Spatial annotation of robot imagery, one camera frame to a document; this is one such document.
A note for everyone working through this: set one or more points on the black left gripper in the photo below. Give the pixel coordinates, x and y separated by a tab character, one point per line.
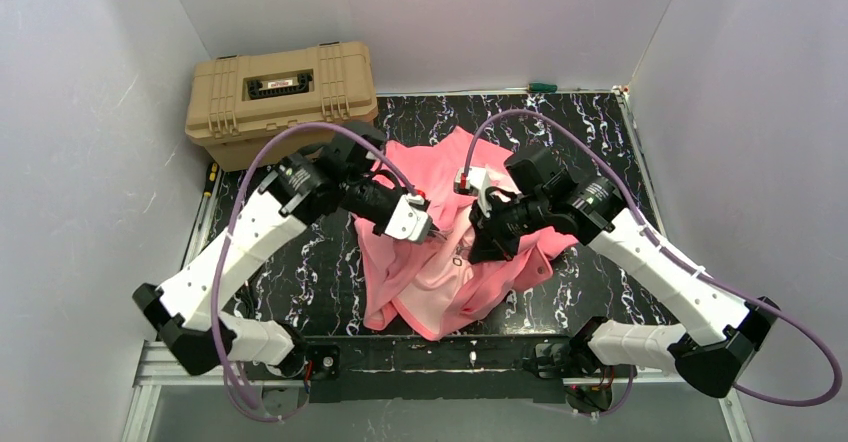
382	207

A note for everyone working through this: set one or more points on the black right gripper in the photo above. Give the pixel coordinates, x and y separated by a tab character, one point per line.
488	225

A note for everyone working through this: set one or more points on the pink zip-up jacket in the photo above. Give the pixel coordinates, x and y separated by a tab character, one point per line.
433	286

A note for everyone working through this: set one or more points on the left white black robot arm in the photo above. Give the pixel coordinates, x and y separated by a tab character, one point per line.
352	173

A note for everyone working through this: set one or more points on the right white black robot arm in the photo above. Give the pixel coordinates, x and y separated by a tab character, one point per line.
716	334

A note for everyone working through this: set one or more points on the tan plastic tool case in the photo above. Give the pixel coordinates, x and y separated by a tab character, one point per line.
239	103

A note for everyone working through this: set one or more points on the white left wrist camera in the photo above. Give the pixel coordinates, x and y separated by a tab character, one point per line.
410	220

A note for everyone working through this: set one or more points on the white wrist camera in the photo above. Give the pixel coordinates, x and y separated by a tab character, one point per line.
474	182
410	220

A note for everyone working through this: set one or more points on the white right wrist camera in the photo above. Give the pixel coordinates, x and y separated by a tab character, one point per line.
474	182

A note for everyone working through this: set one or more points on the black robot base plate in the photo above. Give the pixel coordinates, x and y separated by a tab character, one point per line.
466	367

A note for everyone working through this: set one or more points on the yellow black handled screwdriver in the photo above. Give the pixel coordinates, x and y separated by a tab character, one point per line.
211	177

